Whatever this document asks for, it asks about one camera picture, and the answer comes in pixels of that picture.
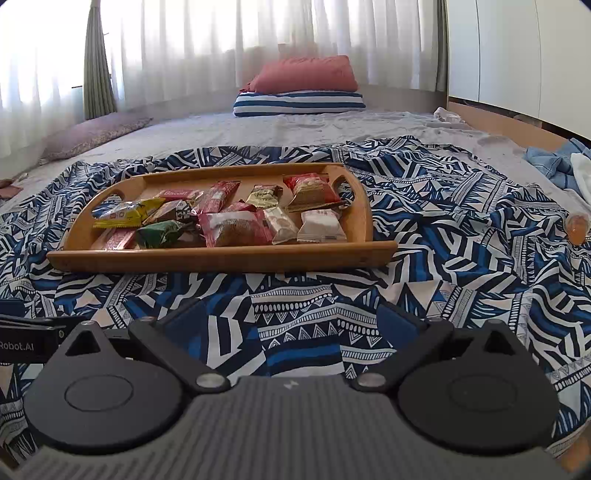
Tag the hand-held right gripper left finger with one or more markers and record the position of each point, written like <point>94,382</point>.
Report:
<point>184,323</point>

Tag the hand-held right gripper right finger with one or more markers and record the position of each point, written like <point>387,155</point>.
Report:
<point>399,323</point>

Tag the wooden tray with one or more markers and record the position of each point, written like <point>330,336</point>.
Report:
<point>231,258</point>

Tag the green snack packet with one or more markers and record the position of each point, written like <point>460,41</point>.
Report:
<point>161,233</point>

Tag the pink clear cake packet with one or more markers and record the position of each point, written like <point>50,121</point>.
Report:
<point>233,229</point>

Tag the red white slim packet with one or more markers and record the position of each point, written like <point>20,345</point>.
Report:
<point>113,240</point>

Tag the brown cracker packet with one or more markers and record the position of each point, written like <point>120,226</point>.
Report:
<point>171,212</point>

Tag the white pink snack packet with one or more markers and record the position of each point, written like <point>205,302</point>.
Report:
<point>321,226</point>

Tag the yellow white drawn packet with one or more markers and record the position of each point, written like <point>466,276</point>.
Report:
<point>124,212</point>

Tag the slim red biscuit packet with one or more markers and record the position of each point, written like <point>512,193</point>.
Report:
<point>178,194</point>

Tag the long red snack packet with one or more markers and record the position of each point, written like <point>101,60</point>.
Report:
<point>217,196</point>

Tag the clear cream cookie packet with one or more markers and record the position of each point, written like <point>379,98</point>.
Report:
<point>281,225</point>

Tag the red peanut packet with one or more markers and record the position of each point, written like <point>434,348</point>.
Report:
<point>314,191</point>

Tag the blue white printed blanket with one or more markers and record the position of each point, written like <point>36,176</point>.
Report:
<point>461,277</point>

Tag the orange jelly cup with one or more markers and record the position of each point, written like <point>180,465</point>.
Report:
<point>577,228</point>

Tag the purple pillow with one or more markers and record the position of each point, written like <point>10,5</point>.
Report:
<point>92,134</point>

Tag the grey bed sheet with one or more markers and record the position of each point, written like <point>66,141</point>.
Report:
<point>277,131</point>

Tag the crumpled white tissue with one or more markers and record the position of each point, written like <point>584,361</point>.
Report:
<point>448,115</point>

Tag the blue clothing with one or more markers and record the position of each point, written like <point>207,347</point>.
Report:
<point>549,161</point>

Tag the white cloth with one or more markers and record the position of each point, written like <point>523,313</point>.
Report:
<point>582,175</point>

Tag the blue white striped pillow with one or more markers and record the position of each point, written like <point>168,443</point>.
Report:
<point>300,104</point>

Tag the red pillow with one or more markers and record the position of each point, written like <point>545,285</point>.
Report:
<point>304,74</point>

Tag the green curtain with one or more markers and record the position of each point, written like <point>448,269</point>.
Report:
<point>98,69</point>
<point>442,46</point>

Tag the white sheer curtain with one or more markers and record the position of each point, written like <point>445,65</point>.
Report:
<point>207,37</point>

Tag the white wardrobe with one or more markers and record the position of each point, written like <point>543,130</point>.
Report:
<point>508,50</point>

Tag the wooden bed frame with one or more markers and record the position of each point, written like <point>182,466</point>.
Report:
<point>498,122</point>

